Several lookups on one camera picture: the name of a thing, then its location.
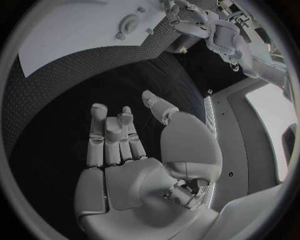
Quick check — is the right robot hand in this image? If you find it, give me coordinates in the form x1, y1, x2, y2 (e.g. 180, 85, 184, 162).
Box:
73, 89, 224, 240

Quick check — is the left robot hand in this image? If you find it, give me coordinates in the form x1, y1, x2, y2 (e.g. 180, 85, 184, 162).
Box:
162, 0, 212, 40

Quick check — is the white task board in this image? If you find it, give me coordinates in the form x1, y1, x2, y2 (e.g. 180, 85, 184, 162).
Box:
17, 0, 175, 79

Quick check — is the gear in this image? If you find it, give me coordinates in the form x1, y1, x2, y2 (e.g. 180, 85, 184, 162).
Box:
118, 14, 141, 34

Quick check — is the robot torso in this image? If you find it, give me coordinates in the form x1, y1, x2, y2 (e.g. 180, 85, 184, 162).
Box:
203, 78, 298, 214

